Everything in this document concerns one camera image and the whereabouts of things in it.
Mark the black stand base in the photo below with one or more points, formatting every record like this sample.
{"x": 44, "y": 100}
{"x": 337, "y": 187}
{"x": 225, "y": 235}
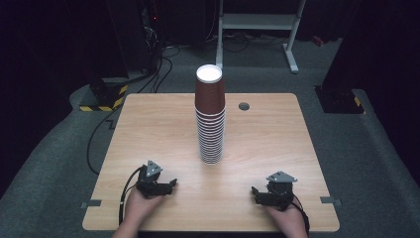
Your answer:
{"x": 340, "y": 100}

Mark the stack of brown paper cups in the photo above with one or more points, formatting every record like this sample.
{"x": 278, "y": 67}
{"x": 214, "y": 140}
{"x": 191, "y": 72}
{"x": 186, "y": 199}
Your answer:
{"x": 210, "y": 119}

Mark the grey tape strip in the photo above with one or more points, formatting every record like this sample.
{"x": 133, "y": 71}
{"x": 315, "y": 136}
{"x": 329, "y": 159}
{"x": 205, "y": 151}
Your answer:
{"x": 330, "y": 200}

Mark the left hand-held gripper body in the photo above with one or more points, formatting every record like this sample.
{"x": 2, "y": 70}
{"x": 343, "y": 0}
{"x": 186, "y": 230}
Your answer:
{"x": 151, "y": 178}

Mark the small red object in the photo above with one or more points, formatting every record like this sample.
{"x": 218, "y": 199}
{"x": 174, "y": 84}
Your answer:
{"x": 318, "y": 40}

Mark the person's left hand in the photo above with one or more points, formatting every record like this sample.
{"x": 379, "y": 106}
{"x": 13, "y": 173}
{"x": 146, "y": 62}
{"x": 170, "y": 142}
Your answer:
{"x": 142, "y": 206}

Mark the yellow-black striped stand base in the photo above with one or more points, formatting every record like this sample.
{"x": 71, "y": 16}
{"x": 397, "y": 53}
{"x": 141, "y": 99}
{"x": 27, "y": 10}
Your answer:
{"x": 104, "y": 99}

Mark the dark equipment rack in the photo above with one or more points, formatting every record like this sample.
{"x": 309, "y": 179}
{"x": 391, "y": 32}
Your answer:
{"x": 138, "y": 33}

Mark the person's right hand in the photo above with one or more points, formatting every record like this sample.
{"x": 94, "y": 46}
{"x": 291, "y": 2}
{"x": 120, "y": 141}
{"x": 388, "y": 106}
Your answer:
{"x": 287, "y": 219}

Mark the white metal stand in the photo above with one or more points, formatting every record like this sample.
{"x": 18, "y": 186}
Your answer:
{"x": 257, "y": 21}

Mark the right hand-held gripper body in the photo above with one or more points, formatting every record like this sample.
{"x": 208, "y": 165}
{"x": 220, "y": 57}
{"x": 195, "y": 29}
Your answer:
{"x": 279, "y": 190}

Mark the grey round table grommet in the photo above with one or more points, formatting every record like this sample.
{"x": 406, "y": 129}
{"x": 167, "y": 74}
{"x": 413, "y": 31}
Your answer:
{"x": 244, "y": 106}

